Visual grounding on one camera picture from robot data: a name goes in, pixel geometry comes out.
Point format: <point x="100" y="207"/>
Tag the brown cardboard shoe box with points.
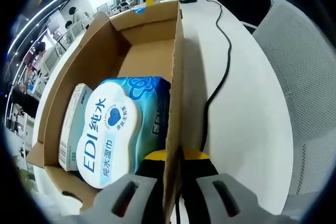
<point x="147" y="58"/>

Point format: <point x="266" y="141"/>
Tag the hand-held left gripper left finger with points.
<point x="147" y="182"/>

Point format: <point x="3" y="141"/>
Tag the teal wet wipes pack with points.
<point x="110" y="129"/>

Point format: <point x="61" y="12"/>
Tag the small white carton box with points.
<point x="71" y="129"/>

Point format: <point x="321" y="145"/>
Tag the white mesh office chair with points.
<point x="302" y="77"/>

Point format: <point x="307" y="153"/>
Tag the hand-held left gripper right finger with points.
<point x="199" y="182"/>

